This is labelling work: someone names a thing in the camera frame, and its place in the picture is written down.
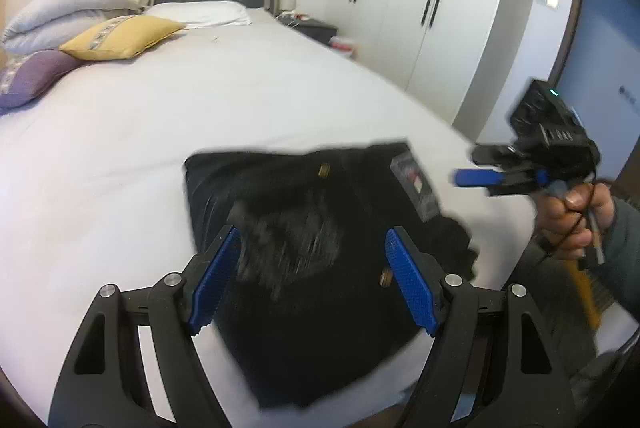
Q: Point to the dark bedside table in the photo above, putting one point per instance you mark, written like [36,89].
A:
[312,28]

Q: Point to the folded grey white duvet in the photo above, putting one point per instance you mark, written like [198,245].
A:
[47,24]

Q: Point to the white striped waste bin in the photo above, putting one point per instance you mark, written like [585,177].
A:
[344,46]

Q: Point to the right hand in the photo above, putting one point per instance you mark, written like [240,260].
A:
[563,222]

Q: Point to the purple cushion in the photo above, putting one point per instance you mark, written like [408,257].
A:
[27,78]

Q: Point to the white pillow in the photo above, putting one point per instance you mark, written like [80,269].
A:
[202,14]

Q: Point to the white bed mattress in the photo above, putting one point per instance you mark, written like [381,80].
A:
[92,181]

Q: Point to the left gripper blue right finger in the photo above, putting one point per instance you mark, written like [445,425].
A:
[418,278]

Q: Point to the blue door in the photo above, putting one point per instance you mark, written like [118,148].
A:
[597,74]

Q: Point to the grey sleeve right forearm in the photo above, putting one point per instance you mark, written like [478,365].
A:
[620,272]

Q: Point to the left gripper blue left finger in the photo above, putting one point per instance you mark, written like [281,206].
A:
[207,277]

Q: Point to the yellow cushion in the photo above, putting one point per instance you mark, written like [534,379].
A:
[120,38]

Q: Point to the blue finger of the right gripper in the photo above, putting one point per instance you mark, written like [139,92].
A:
[542,177]
[477,178]

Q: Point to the black denim pants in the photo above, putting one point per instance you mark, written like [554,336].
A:
[307,312]

